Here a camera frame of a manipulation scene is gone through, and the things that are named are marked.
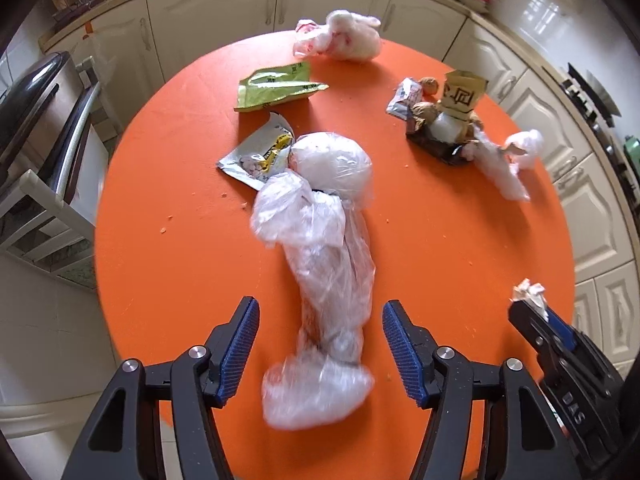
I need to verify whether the white tissue piece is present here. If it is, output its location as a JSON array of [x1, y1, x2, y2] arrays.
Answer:
[[512, 278, 549, 321]]

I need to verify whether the long clear plastic bag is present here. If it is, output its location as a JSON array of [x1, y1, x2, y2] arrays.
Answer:
[[250, 132, 375, 430]]

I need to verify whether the small ginger piece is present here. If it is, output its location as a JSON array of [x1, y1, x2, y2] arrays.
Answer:
[[419, 77, 439, 96]]

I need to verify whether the round orange table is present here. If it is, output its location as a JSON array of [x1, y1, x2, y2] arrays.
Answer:
[[96, 32, 575, 479]]

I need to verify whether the white crumpled plastic bag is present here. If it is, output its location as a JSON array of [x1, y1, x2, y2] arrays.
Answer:
[[462, 129, 544, 202]]

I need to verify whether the black gas stove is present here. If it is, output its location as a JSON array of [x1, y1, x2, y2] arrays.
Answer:
[[561, 63, 639, 210]]

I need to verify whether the silver snack wrapper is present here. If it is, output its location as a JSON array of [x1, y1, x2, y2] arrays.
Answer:
[[217, 112, 295, 191]]

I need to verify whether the metal chair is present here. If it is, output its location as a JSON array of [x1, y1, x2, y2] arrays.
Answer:
[[1, 51, 110, 289]]

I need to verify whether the pink white plastic bag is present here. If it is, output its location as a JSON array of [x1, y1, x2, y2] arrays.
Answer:
[[292, 10, 382, 62]]

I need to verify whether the green flat wrapper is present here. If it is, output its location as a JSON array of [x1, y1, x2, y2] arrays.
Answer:
[[234, 62, 329, 113]]

